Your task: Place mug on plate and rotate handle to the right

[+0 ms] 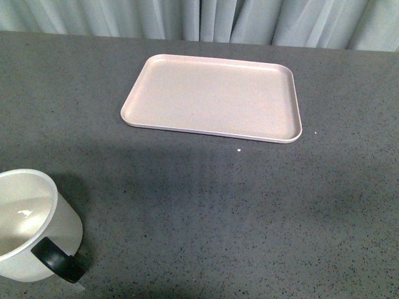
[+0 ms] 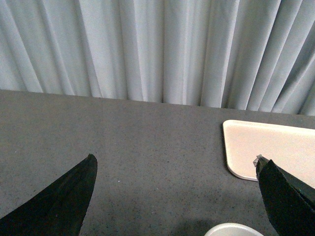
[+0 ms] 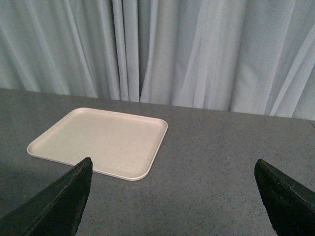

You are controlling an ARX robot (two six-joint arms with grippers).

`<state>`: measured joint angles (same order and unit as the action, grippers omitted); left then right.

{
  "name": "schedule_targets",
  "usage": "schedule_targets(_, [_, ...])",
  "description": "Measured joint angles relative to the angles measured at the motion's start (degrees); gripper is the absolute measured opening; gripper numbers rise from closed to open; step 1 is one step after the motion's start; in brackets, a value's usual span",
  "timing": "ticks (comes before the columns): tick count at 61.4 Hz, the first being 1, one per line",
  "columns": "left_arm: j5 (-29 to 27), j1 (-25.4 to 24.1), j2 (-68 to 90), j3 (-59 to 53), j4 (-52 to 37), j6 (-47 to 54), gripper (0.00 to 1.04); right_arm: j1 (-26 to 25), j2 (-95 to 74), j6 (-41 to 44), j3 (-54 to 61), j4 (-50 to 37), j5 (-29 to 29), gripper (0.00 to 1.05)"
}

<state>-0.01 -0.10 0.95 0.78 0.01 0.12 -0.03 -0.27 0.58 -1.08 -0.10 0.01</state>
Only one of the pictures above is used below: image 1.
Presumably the white pleated curtain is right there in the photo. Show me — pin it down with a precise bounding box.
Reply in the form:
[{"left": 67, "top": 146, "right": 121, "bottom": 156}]
[{"left": 1, "top": 0, "right": 398, "bottom": 52}]

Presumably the white smiley mug black handle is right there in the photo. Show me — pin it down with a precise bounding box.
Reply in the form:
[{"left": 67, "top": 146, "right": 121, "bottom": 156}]
[{"left": 1, "top": 169, "right": 85, "bottom": 283}]

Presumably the beige rectangular plastic tray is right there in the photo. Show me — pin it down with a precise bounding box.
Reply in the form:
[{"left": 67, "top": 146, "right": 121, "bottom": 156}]
[{"left": 120, "top": 54, "right": 302, "bottom": 143}]

